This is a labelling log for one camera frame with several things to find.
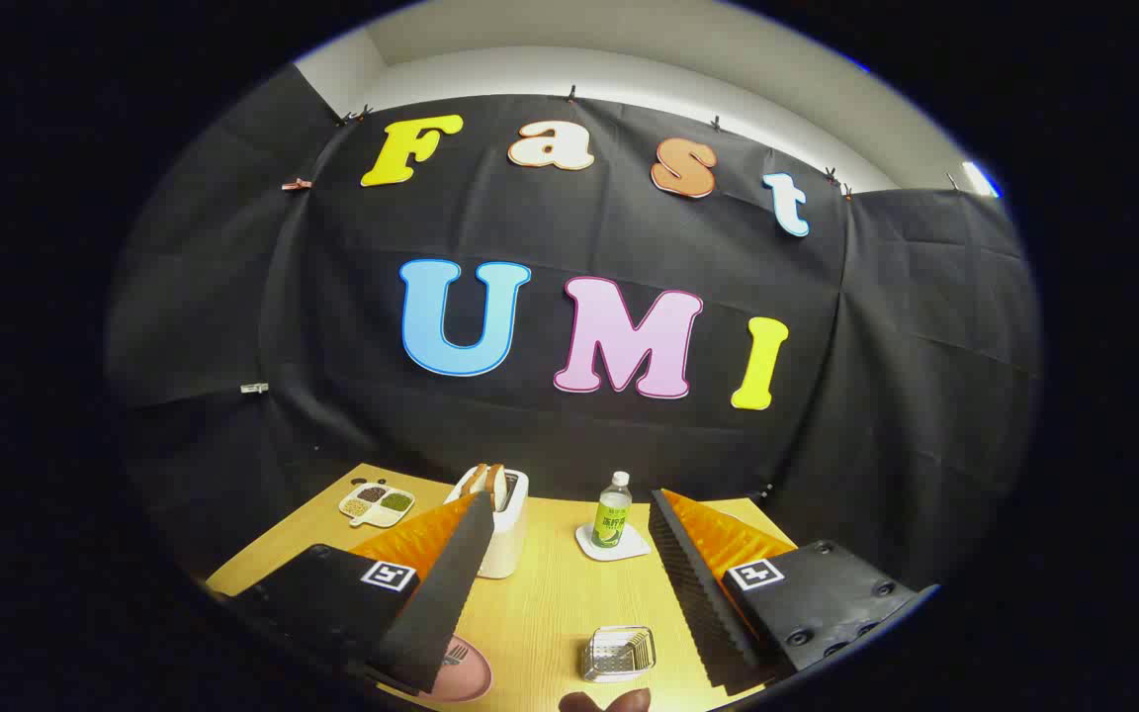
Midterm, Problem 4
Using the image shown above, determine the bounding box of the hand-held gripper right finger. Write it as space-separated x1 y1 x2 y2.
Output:
648 488 939 696

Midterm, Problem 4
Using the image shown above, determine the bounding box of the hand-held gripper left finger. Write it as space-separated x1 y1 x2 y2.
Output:
231 490 497 695

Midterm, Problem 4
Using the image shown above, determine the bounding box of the white toaster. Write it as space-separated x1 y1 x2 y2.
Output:
444 465 531 579

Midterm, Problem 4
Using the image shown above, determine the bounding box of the white square coaster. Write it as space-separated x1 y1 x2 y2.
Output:
574 522 652 563

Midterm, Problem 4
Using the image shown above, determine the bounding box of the pink plate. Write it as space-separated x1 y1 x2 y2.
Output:
418 635 493 704

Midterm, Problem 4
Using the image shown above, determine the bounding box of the green label drink bottle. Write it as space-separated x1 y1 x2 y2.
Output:
590 471 634 551

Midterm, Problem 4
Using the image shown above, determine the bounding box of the white divided dish with beans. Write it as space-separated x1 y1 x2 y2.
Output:
338 482 416 528

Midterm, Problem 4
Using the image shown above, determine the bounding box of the black backdrop cloth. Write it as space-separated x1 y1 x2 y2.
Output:
105 64 1043 594

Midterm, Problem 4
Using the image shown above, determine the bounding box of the metal wire rack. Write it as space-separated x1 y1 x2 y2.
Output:
582 625 657 684

